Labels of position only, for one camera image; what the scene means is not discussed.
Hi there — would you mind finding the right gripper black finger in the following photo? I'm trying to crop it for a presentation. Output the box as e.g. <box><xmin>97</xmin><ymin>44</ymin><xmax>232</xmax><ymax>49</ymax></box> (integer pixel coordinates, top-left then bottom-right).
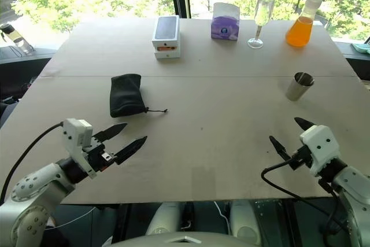
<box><xmin>294</xmin><ymin>117</ymin><xmax>315</xmax><ymax>132</ymax></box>
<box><xmin>269</xmin><ymin>135</ymin><xmax>294</xmax><ymax>163</ymax></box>

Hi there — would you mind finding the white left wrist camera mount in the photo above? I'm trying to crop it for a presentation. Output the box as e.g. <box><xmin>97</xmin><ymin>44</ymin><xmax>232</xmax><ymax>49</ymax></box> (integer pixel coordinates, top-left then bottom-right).
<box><xmin>62</xmin><ymin>118</ymin><xmax>98</xmax><ymax>180</ymax></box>

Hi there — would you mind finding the flask with orange liquid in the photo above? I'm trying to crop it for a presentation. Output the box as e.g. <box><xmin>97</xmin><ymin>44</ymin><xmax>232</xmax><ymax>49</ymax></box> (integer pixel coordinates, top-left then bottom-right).
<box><xmin>285</xmin><ymin>0</ymin><xmax>323</xmax><ymax>48</ymax></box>

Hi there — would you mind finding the purple tissue box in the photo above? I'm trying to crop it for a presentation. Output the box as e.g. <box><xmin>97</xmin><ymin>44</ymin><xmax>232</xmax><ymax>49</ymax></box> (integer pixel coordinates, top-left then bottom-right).
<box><xmin>210</xmin><ymin>2</ymin><xmax>241</xmax><ymax>42</ymax></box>

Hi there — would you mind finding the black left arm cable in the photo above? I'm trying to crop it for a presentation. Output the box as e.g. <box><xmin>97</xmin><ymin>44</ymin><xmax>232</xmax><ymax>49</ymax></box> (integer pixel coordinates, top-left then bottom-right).
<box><xmin>0</xmin><ymin>122</ymin><xmax>65</xmax><ymax>205</ymax></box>

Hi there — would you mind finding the grey robot torso front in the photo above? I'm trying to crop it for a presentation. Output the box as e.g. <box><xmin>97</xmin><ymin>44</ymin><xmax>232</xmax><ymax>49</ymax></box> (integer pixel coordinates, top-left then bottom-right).
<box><xmin>110</xmin><ymin>230</ymin><xmax>262</xmax><ymax>247</ymax></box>

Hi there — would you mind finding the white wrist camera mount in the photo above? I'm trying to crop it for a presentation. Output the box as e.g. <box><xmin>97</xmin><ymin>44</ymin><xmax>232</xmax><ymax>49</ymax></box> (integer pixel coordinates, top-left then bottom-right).
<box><xmin>299</xmin><ymin>124</ymin><xmax>341</xmax><ymax>178</ymax></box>
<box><xmin>62</xmin><ymin>118</ymin><xmax>98</xmax><ymax>180</ymax></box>

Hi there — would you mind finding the white phone box black print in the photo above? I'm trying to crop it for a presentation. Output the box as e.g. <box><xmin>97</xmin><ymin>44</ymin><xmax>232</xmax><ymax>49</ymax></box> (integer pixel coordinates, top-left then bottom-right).
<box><xmin>151</xmin><ymin>15</ymin><xmax>181</xmax><ymax>54</ymax></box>

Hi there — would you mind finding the clear champagne glass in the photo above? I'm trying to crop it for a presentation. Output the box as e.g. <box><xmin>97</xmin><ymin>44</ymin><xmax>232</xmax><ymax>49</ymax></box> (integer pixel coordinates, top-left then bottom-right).
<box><xmin>247</xmin><ymin>0</ymin><xmax>275</xmax><ymax>49</ymax></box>

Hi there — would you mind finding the thin white cable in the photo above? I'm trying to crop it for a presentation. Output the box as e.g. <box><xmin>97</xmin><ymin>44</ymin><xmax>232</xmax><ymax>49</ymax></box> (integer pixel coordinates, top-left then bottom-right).
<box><xmin>213</xmin><ymin>200</ymin><xmax>232</xmax><ymax>232</ymax></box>

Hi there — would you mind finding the white rounded shell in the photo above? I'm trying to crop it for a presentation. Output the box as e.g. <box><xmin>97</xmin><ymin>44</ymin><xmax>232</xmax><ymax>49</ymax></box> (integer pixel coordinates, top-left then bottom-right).
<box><xmin>145</xmin><ymin>202</ymin><xmax>186</xmax><ymax>237</ymax></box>
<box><xmin>229</xmin><ymin>200</ymin><xmax>261</xmax><ymax>245</ymax></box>

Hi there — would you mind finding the teal cloth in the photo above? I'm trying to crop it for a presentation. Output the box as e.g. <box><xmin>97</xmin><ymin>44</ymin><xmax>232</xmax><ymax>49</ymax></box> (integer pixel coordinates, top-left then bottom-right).
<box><xmin>350</xmin><ymin>42</ymin><xmax>370</xmax><ymax>55</ymax></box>

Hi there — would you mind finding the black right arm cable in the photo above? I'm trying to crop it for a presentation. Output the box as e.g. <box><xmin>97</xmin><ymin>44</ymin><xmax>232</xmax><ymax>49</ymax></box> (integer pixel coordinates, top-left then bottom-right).
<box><xmin>260</xmin><ymin>160</ymin><xmax>352</xmax><ymax>239</ymax></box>

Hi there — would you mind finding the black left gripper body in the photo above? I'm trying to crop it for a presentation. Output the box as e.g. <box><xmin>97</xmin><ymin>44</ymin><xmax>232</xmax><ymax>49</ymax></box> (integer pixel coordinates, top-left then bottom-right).
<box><xmin>83</xmin><ymin>137</ymin><xmax>118</xmax><ymax>173</ymax></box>

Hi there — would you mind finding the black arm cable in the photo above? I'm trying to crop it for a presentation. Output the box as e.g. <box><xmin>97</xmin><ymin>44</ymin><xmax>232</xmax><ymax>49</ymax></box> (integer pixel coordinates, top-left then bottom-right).
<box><xmin>260</xmin><ymin>160</ymin><xmax>352</xmax><ymax>239</ymax></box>
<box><xmin>0</xmin><ymin>122</ymin><xmax>65</xmax><ymax>205</ymax></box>

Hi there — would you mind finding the stainless steel cup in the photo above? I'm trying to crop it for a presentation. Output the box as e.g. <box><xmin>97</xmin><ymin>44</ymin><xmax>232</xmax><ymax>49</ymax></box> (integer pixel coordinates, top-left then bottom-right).
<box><xmin>285</xmin><ymin>71</ymin><xmax>315</xmax><ymax>102</ymax></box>

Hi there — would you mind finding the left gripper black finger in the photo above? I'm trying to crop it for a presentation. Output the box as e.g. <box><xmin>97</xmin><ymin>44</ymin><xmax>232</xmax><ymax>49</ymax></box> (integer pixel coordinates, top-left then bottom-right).
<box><xmin>113</xmin><ymin>135</ymin><xmax>149</xmax><ymax>166</ymax></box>
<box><xmin>91</xmin><ymin>122</ymin><xmax>128</xmax><ymax>144</ymax></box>

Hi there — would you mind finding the plain white flat box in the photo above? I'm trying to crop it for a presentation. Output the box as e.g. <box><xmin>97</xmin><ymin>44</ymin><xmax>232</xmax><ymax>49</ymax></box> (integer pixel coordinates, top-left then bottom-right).
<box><xmin>154</xmin><ymin>47</ymin><xmax>182</xmax><ymax>61</ymax></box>

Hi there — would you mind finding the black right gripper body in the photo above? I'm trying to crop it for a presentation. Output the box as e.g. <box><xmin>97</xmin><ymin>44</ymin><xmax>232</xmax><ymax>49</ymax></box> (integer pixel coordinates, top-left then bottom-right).
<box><xmin>290</xmin><ymin>144</ymin><xmax>315</xmax><ymax>171</ymax></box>

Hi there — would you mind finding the black drawstring pouch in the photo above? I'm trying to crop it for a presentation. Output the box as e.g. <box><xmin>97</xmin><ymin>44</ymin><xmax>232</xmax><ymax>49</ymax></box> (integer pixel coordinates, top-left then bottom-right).
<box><xmin>109</xmin><ymin>73</ymin><xmax>169</xmax><ymax>119</ymax></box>

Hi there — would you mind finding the clear water bottle black cap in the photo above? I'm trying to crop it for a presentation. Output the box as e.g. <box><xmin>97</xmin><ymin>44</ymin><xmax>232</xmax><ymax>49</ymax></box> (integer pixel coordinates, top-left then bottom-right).
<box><xmin>0</xmin><ymin>23</ymin><xmax>35</xmax><ymax>55</ymax></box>

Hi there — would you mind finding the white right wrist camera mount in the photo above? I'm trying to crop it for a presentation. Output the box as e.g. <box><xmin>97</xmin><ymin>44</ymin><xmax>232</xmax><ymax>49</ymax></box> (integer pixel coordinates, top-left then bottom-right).
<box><xmin>299</xmin><ymin>124</ymin><xmax>341</xmax><ymax>178</ymax></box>

